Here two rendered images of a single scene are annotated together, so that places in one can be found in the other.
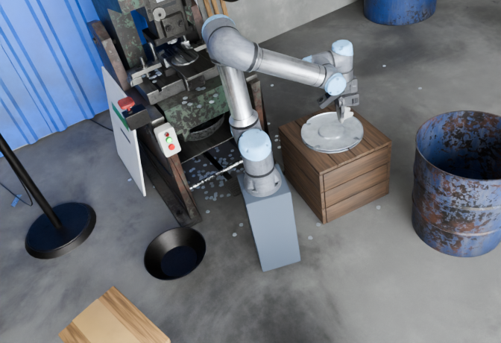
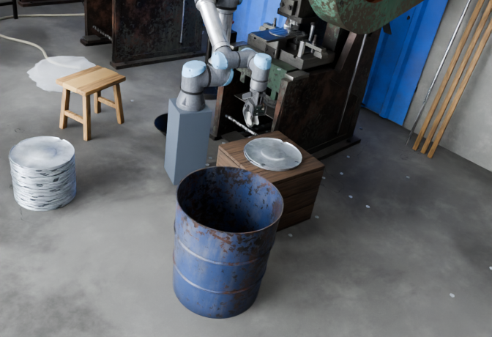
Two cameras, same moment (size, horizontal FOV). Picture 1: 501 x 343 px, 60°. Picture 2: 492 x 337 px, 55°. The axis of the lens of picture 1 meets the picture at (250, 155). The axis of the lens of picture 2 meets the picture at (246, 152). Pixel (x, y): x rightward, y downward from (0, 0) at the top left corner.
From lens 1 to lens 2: 227 cm
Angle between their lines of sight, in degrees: 52
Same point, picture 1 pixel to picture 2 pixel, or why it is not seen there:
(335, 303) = (132, 199)
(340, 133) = (269, 156)
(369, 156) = not seen: hidden behind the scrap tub
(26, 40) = not seen: hidden behind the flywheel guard
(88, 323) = (101, 71)
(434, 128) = (268, 195)
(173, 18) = (288, 0)
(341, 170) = (229, 162)
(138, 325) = (96, 83)
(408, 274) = (157, 241)
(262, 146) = (187, 68)
